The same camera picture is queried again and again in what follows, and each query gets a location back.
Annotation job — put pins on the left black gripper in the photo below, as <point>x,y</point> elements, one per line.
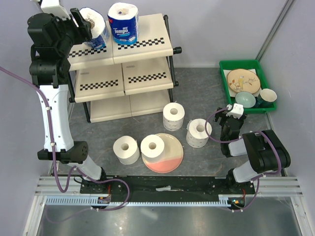
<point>83,33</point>

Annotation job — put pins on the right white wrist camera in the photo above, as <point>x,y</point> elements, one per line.
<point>236,110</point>

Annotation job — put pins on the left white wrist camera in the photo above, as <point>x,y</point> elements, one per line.
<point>54,7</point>

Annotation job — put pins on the green plastic bin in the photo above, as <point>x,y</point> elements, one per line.
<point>249,64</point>

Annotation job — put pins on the beige three-tier shelf rack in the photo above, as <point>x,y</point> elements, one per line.
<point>121,81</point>

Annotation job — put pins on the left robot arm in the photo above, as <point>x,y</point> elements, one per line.
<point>53,38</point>

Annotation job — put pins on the dark teal mug white inside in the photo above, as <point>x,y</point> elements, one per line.
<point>265,98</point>

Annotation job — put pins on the beige and pink plate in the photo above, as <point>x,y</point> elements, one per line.
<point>173,155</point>

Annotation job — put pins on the white roll with dotted print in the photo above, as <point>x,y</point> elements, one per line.
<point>173,116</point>

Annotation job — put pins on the white roll with pink core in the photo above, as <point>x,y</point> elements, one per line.
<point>196,136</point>

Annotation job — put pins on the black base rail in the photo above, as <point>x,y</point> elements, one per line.
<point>166,189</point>

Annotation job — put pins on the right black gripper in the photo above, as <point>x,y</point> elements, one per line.
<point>221,113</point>

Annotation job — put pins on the light teal ceramic bowl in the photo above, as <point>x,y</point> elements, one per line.
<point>246,99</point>

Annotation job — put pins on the plain white roll on table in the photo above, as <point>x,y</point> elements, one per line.
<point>126,150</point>

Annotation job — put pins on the beige plate with bird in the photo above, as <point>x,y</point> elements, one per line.
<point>240,80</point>

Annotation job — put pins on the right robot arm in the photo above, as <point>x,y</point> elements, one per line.
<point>266,154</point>

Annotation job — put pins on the blue paper towel roll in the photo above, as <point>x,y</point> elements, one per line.
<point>123,20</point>

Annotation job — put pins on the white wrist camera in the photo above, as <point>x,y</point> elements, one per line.
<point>54,7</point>
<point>236,110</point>

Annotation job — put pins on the plain white roll on plate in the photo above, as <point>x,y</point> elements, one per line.
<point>152,148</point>

